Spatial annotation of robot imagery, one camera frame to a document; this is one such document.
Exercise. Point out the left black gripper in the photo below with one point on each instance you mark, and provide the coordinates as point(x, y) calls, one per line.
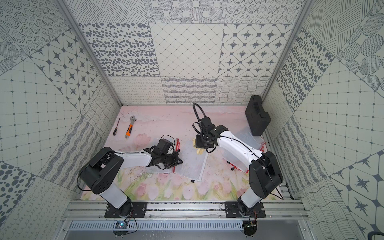
point(173, 159)

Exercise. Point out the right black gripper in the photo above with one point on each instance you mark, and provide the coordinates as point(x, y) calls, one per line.
point(197, 140)

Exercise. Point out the clear mesh document bag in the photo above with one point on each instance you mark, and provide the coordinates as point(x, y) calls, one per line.
point(238, 153)
point(193, 165)

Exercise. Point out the yellow microfiber cloth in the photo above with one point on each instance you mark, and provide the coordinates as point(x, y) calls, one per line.
point(200, 151)

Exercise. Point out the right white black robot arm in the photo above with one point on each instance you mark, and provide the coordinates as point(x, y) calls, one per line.
point(264, 171)

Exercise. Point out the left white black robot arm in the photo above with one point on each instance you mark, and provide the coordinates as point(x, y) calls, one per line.
point(100, 172)

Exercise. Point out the dark slim screwdriver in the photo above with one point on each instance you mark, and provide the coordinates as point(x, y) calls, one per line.
point(116, 127)

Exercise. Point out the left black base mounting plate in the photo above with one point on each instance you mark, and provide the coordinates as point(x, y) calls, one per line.
point(129, 209)

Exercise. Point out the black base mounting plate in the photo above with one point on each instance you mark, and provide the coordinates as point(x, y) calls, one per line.
point(129, 209)
point(239, 210)

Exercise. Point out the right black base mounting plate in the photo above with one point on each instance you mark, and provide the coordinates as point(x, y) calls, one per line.
point(239, 210)

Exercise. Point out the orange handled adjustable wrench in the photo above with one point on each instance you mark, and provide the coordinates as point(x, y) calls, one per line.
point(129, 131)

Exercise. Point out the aluminium mounting rail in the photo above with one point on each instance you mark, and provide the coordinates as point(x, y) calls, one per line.
point(185, 210)

